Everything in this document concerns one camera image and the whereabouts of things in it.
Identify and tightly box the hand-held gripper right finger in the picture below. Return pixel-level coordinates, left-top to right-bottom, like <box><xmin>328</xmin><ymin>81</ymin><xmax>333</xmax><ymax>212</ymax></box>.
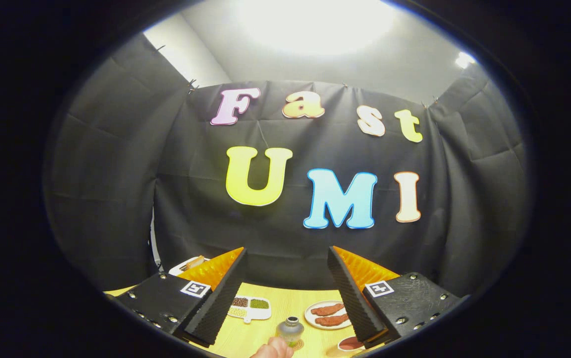
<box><xmin>327</xmin><ymin>245</ymin><xmax>470</xmax><ymax>349</ymax></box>

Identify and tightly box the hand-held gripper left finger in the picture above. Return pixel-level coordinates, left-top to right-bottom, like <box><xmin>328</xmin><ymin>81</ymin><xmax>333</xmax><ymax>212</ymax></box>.
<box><xmin>115</xmin><ymin>247</ymin><xmax>247</xmax><ymax>348</ymax></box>

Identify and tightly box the white cup with wooden handle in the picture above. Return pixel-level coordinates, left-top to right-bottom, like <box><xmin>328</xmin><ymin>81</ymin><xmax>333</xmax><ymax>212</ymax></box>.
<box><xmin>326</xmin><ymin>336</ymin><xmax>365</xmax><ymax>358</ymax></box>

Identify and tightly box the silver bottle with green label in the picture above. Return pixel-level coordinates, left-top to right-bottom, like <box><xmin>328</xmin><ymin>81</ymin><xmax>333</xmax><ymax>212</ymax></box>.
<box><xmin>275</xmin><ymin>316</ymin><xmax>305</xmax><ymax>348</ymax></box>

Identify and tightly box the brown meat strip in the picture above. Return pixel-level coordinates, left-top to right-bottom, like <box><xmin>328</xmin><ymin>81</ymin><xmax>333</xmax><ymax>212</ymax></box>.
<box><xmin>310</xmin><ymin>303</ymin><xmax>346</xmax><ymax>317</ymax></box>
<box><xmin>314</xmin><ymin>313</ymin><xmax>350</xmax><ymax>327</ymax></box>

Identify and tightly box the white divided dish with beans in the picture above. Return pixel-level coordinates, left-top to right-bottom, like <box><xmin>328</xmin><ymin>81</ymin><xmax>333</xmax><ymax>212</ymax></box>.
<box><xmin>228</xmin><ymin>295</ymin><xmax>272</xmax><ymax>324</ymax></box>

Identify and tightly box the white oval plate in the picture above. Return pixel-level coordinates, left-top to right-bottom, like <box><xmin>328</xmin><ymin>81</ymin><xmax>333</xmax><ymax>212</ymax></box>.
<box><xmin>304</xmin><ymin>300</ymin><xmax>353</xmax><ymax>331</ymax></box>

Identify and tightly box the white plate with bread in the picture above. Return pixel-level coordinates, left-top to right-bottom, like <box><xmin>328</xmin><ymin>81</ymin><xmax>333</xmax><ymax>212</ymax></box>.
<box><xmin>168</xmin><ymin>255</ymin><xmax>211</xmax><ymax>276</ymax></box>

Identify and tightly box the wooden table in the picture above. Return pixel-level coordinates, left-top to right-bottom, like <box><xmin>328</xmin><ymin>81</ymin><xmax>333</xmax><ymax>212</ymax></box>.
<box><xmin>104</xmin><ymin>282</ymin><xmax>390</xmax><ymax>358</ymax></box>

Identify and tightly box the black backdrop cloth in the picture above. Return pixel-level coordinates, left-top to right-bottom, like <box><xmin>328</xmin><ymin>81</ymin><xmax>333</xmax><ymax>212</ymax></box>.
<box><xmin>44</xmin><ymin>32</ymin><xmax>532</xmax><ymax>299</ymax></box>

